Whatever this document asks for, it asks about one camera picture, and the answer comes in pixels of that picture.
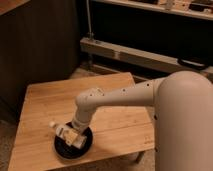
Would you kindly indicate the wooden table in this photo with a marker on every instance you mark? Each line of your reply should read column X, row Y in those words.
column 116, row 130

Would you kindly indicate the clear plastic bottle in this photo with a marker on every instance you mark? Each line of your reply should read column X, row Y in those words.
column 69, row 135

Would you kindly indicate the metal pole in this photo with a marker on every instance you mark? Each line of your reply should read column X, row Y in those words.
column 90, row 31

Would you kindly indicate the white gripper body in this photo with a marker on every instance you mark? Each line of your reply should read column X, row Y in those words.
column 79, row 125

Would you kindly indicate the wooden cabinet top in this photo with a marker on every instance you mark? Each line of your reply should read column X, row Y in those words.
column 7, row 5

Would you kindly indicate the grey metal beam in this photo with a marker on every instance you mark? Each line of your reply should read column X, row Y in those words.
column 133, row 56

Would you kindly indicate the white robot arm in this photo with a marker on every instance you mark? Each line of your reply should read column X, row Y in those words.
column 183, row 104

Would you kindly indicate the black handle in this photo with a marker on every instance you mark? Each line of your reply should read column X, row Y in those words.
column 193, row 66

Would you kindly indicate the wooden shelf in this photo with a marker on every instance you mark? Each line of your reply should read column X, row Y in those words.
column 176, row 7

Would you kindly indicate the black ceramic bowl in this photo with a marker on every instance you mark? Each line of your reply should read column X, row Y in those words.
column 72, row 152

